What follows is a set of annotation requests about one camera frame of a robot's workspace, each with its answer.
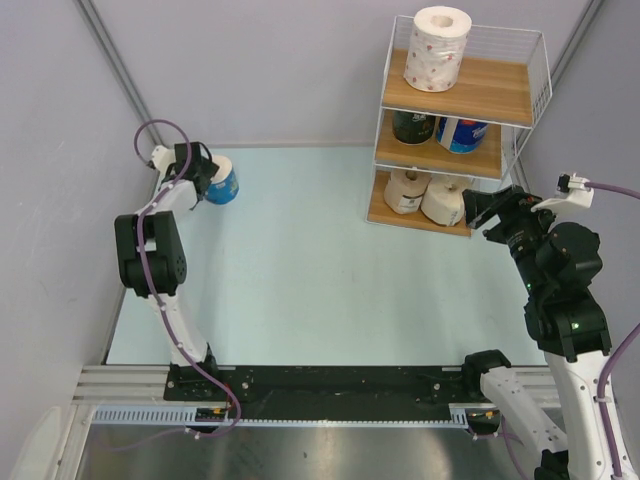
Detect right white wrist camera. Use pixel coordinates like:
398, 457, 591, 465
531, 173, 594, 216

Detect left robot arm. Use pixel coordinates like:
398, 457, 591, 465
114, 142, 221, 400

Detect light blue paper roll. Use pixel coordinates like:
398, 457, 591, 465
205, 155, 239, 205

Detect floral white paper roll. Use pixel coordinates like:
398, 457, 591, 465
404, 6, 472, 93

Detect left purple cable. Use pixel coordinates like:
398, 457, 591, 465
107, 118, 243, 451

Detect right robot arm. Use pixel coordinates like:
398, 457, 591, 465
461, 176, 639, 479

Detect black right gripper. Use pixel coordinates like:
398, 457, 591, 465
460, 183, 563, 294

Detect dark green paper roll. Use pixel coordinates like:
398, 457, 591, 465
392, 111, 436, 145

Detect white wire wooden shelf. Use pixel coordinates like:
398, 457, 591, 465
366, 15, 552, 237

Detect brown paper roll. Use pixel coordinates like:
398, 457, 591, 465
383, 169, 431, 215

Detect blue Tempo paper roll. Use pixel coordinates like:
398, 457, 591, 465
436, 117, 489, 154

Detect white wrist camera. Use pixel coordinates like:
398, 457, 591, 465
146, 145, 176, 175
531, 173, 594, 216

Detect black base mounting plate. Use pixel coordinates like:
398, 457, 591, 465
164, 364, 521, 424

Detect cream paper roll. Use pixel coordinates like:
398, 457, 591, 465
420, 175, 472, 227

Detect white slotted cable duct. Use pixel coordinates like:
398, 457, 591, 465
92, 405, 468, 429

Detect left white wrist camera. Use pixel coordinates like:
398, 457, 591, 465
146, 145, 176, 175

